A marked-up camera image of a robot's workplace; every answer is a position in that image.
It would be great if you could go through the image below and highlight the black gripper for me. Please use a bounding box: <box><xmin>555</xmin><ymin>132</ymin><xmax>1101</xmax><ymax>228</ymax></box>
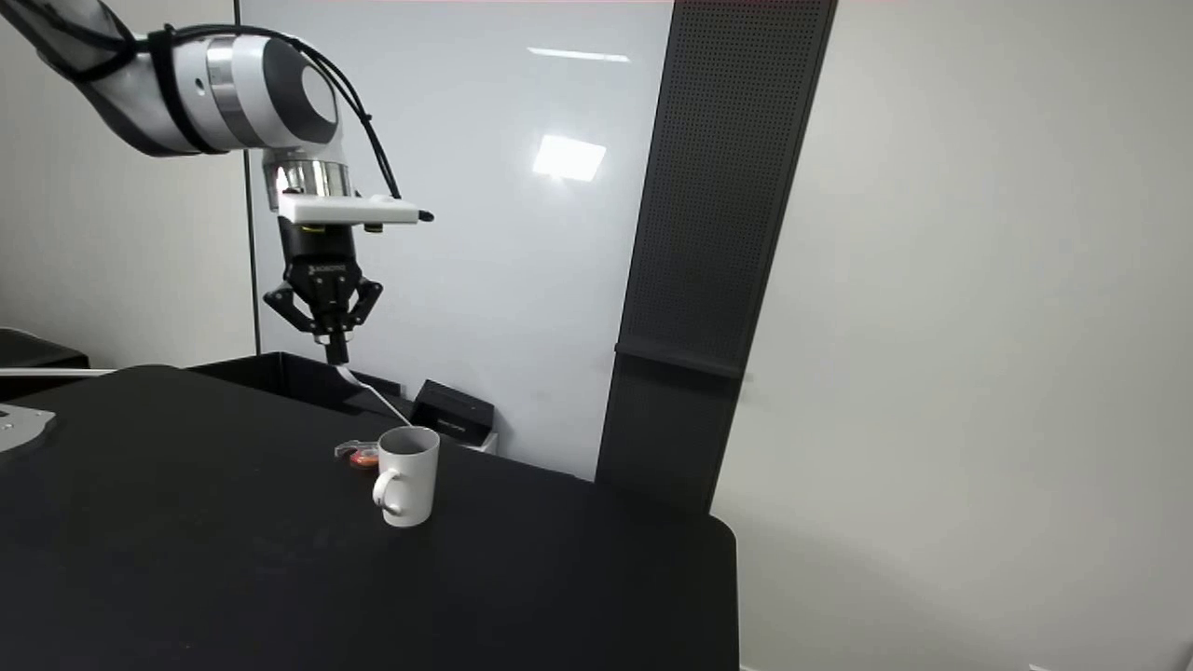
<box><xmin>264</xmin><ymin>224</ymin><xmax>384</xmax><ymax>366</ymax></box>

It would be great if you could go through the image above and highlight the white spoon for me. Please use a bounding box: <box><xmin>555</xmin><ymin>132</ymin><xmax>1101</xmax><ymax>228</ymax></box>
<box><xmin>333</xmin><ymin>366</ymin><xmax>415</xmax><ymax>426</ymax></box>

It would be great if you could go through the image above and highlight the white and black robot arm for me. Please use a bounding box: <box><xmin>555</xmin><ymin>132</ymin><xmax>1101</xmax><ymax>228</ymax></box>
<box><xmin>0</xmin><ymin>0</ymin><xmax>400</xmax><ymax>366</ymax></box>

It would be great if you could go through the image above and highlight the white ceramic mug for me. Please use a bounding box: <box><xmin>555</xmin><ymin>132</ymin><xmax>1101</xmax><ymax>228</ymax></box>
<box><xmin>369</xmin><ymin>426</ymin><xmax>441</xmax><ymax>531</ymax></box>

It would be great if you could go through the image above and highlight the black open bin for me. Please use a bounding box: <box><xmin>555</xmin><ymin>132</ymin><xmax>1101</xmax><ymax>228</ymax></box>
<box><xmin>188</xmin><ymin>351</ymin><xmax>410</xmax><ymax>419</ymax></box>

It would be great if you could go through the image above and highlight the orange tape dispenser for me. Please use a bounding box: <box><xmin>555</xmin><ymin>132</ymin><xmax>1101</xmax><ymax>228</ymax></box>
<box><xmin>333</xmin><ymin>440</ymin><xmax>381</xmax><ymax>469</ymax></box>

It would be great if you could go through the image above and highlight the small black box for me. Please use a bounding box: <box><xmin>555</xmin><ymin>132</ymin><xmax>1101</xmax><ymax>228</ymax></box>
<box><xmin>415</xmin><ymin>381</ymin><xmax>497</xmax><ymax>445</ymax></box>

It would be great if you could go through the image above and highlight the white whiteboard panel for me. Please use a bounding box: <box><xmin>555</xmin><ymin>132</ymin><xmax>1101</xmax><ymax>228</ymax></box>
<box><xmin>238</xmin><ymin>0</ymin><xmax>671</xmax><ymax>477</ymax></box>

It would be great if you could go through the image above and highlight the silver metal mounting plate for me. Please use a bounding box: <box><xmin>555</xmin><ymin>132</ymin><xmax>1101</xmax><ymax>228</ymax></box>
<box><xmin>0</xmin><ymin>402</ymin><xmax>51</xmax><ymax>453</ymax></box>

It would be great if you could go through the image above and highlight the black vertical pillar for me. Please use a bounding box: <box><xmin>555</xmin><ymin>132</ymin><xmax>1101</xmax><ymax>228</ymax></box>
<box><xmin>596</xmin><ymin>0</ymin><xmax>838</xmax><ymax>516</ymax></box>

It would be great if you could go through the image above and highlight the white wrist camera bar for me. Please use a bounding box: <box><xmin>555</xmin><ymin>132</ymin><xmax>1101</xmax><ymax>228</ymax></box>
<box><xmin>274</xmin><ymin>196</ymin><xmax>432</xmax><ymax>224</ymax></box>

